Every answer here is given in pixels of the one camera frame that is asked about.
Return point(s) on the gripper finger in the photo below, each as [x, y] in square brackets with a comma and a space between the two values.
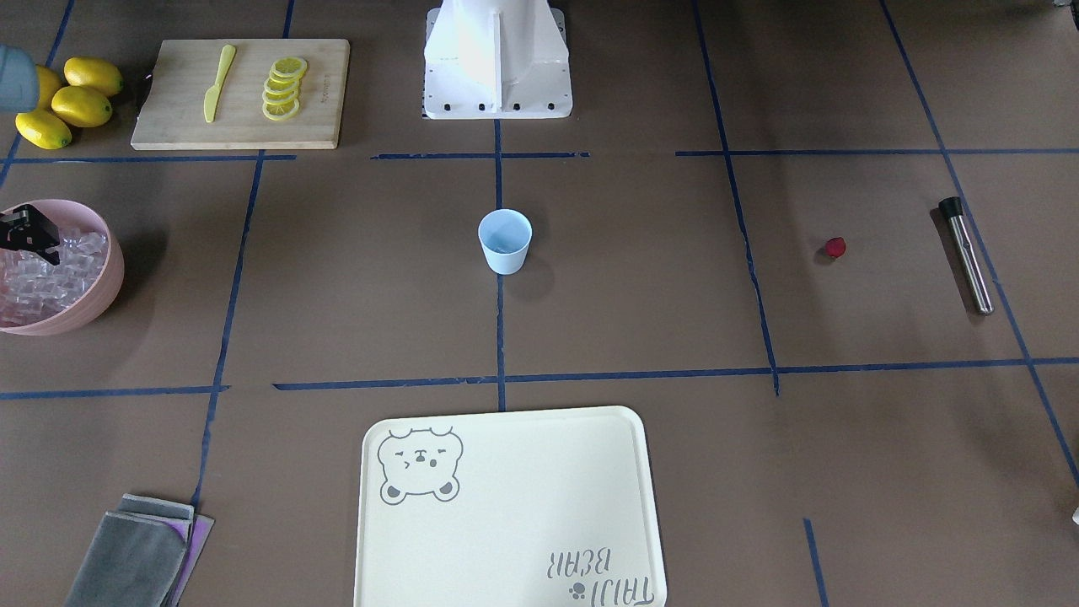
[26, 229]

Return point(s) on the clear ice cubes pile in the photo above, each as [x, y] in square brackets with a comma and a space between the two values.
[34, 291]

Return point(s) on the light blue plastic cup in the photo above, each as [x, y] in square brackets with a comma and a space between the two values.
[505, 236]

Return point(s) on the pink bowl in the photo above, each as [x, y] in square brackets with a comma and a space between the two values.
[68, 214]

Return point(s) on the wooden cutting board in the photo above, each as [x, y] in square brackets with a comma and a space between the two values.
[172, 117]

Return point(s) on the yellow plastic knife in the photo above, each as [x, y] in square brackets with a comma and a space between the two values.
[212, 94]

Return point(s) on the yellow lemon slices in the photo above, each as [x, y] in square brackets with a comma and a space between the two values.
[282, 88]

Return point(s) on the grey purple folded cloth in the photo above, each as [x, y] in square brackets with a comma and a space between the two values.
[143, 553]

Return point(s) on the cream bear tray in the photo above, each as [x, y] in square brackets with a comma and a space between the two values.
[519, 508]

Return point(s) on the red strawberry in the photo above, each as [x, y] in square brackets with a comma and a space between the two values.
[835, 248]

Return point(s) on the steel muddler black tip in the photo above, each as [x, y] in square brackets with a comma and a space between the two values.
[952, 211]

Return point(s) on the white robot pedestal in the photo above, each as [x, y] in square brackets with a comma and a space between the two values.
[496, 60]

